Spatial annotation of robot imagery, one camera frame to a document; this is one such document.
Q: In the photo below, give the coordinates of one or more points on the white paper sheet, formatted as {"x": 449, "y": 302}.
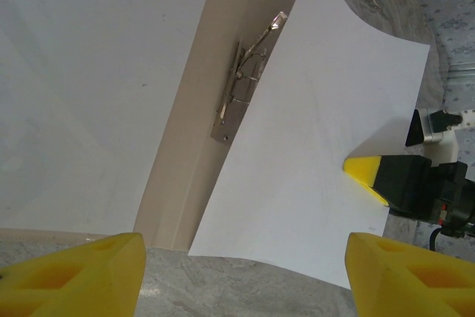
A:
{"x": 315, "y": 127}
{"x": 92, "y": 90}

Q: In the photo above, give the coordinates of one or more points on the metal folder clip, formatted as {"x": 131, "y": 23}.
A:
{"x": 230, "y": 109}

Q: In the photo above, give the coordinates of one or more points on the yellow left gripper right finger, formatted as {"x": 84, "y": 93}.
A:
{"x": 408, "y": 287}

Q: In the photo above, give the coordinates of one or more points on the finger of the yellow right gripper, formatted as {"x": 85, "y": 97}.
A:
{"x": 401, "y": 179}

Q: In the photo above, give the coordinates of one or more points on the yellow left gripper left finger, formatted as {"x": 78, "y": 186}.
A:
{"x": 74, "y": 287}

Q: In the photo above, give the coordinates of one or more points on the brown cardboard folder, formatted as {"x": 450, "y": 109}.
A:
{"x": 193, "y": 127}

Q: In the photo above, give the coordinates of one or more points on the aluminium table side rail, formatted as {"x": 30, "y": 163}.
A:
{"x": 462, "y": 72}

